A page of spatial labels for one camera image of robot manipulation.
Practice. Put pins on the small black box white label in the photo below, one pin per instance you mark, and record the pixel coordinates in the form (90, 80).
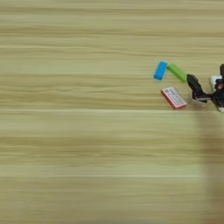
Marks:
(222, 70)

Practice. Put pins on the red and white card box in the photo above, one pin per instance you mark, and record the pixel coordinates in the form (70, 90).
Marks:
(174, 98)

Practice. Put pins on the white remote control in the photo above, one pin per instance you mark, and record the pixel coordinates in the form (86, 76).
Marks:
(214, 79)

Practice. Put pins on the blue rectangular block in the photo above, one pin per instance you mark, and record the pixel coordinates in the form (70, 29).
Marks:
(160, 70)

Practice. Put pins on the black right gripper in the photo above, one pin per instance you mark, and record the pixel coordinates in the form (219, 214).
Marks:
(219, 97)

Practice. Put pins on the green rectangular block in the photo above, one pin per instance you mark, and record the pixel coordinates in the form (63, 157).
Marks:
(177, 72)

